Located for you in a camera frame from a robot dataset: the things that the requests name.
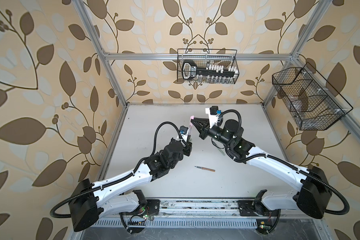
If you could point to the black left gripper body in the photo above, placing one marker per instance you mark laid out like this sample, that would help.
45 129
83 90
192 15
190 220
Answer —
186 150

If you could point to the aluminium frame post right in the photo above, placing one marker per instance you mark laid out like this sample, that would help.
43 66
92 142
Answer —
314 10

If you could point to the aluminium frame post left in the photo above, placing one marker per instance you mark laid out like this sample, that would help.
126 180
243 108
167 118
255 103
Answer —
81 10

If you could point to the pink pen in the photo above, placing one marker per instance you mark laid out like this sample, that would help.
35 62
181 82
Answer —
189 132

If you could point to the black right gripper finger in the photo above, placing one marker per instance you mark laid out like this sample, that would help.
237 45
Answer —
200 126
201 121

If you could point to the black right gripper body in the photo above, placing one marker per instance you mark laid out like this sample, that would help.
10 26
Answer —
205 133

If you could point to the pink pen cap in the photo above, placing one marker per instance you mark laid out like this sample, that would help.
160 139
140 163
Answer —
191 119

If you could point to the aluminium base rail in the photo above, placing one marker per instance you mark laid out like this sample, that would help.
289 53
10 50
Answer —
198 208

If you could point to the orange pen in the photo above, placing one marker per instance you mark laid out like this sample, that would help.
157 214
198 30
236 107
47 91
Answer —
205 169

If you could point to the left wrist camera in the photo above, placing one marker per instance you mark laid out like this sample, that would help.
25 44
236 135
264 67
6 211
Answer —
184 133

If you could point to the black wire basket back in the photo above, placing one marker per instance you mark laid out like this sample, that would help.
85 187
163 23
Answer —
223 57

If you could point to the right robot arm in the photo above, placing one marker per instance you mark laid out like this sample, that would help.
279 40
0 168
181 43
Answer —
307 188

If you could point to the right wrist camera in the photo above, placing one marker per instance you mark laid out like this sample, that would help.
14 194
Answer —
214 116

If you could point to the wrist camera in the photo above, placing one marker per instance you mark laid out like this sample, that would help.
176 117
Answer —
214 116
184 133

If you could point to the aluminium frame post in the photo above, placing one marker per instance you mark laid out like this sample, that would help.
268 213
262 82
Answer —
314 10
81 10

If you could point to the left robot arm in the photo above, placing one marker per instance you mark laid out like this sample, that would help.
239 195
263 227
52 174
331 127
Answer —
118 194

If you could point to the black wire basket right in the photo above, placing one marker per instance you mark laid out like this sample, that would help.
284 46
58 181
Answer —
314 103

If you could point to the black wire basket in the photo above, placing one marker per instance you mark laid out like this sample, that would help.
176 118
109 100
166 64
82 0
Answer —
314 103
223 57

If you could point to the black tool with sockets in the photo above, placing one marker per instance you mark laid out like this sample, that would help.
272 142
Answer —
190 70

